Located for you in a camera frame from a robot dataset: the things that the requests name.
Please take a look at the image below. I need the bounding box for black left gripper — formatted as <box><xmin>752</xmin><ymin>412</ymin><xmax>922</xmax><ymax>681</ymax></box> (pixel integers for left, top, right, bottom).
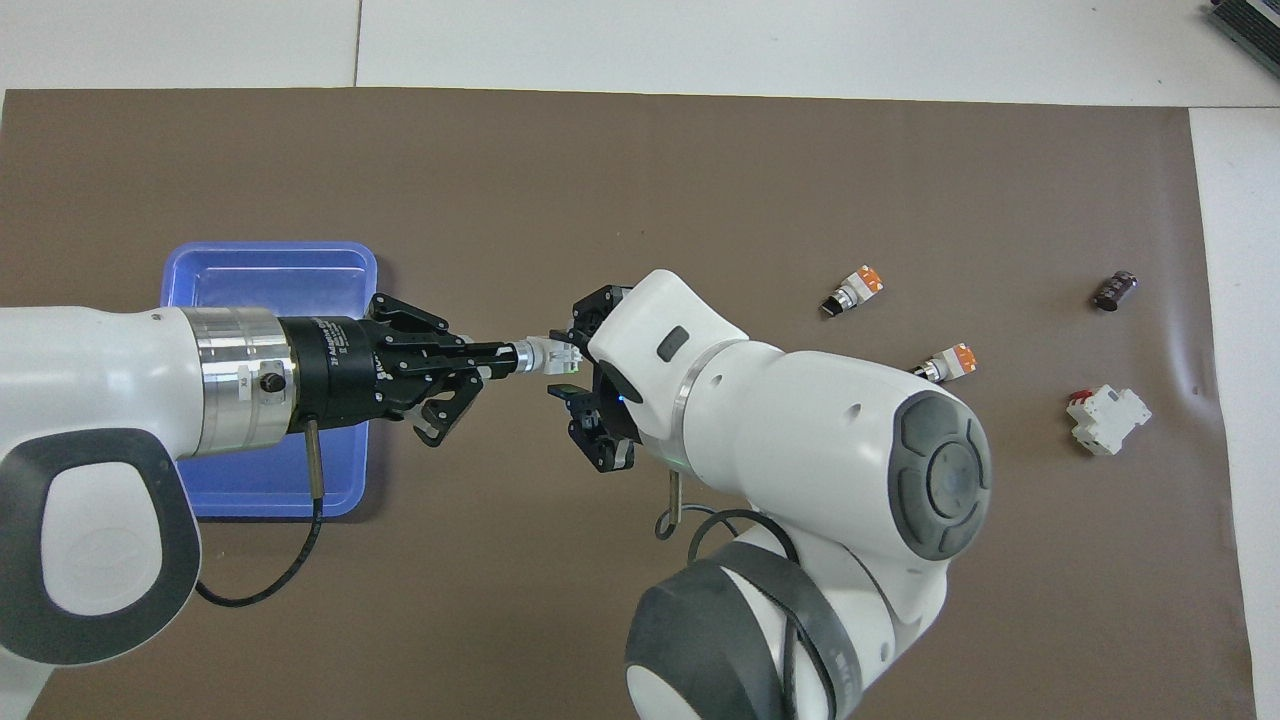
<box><xmin>277</xmin><ymin>314</ymin><xmax>493</xmax><ymax>449</ymax></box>

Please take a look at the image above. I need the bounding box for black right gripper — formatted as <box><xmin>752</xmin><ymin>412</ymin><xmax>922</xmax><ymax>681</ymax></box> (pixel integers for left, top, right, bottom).
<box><xmin>364</xmin><ymin>284</ymin><xmax>648</xmax><ymax>476</ymax></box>

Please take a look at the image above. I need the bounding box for brown table mat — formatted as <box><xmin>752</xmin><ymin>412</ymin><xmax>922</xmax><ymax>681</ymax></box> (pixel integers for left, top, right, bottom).
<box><xmin>0</xmin><ymin>88</ymin><xmax>1259</xmax><ymax>720</ymax></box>

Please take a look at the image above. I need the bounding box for blue plastic tray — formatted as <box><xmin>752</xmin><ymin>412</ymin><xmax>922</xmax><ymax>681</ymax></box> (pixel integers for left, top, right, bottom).
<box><xmin>160</xmin><ymin>240</ymin><xmax>379</xmax><ymax>519</ymax></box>

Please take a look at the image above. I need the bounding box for white circuit breaker red lever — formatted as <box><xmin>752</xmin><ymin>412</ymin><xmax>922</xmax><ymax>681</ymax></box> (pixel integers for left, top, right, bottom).
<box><xmin>1065</xmin><ymin>384</ymin><xmax>1153</xmax><ymax>457</ymax></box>

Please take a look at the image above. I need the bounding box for small dark cylindrical capacitor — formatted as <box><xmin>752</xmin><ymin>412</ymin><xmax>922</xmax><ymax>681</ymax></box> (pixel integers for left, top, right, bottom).
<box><xmin>1093</xmin><ymin>269</ymin><xmax>1140</xmax><ymax>312</ymax></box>

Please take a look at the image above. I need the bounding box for grey ribbed metal device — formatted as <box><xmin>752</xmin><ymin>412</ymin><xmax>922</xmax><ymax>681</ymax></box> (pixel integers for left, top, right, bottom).
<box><xmin>1205</xmin><ymin>0</ymin><xmax>1280</xmax><ymax>69</ymax></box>

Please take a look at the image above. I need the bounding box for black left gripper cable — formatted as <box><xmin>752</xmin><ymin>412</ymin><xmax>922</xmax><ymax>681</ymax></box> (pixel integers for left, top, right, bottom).
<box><xmin>194</xmin><ymin>418</ymin><xmax>327</xmax><ymax>609</ymax></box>

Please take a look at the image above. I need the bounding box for white selector switch orange block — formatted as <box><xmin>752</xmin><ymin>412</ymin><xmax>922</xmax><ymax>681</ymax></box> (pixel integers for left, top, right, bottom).
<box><xmin>820</xmin><ymin>265</ymin><xmax>886</xmax><ymax>320</ymax></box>
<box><xmin>912</xmin><ymin>342</ymin><xmax>979</xmax><ymax>387</ymax></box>

